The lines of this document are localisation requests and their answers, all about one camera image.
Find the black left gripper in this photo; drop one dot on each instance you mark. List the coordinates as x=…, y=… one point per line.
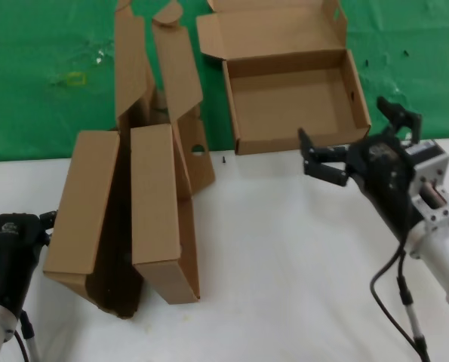
x=14, y=256

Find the small white paper scrap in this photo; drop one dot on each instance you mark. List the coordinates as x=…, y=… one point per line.
x=99, y=58

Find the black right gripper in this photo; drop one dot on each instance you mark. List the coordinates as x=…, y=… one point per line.
x=382, y=173

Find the yellow tape square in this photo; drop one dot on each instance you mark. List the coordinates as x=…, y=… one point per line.
x=77, y=74

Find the shallow cardboard box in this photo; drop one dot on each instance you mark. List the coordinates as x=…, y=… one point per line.
x=284, y=98

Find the silver right wrist bracket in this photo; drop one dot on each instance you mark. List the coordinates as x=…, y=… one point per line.
x=435, y=169

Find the large open cardboard box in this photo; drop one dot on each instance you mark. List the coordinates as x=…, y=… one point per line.
x=92, y=207

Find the green table cloth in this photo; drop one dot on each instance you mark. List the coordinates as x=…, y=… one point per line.
x=28, y=113

